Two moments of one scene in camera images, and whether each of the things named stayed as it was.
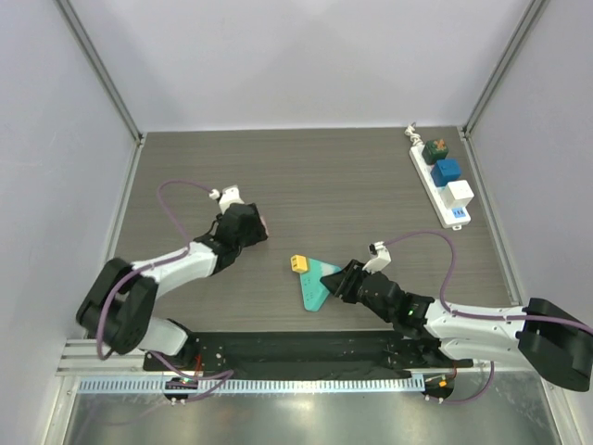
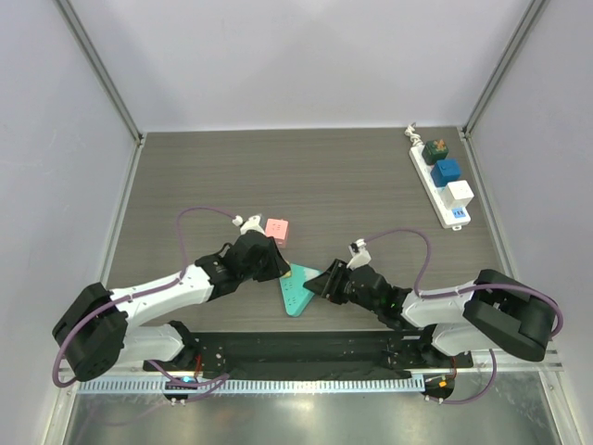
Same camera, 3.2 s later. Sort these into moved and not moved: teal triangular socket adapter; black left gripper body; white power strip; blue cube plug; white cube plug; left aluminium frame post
Moved: black left gripper body; teal triangular socket adapter
Not moved: left aluminium frame post; blue cube plug; white cube plug; white power strip
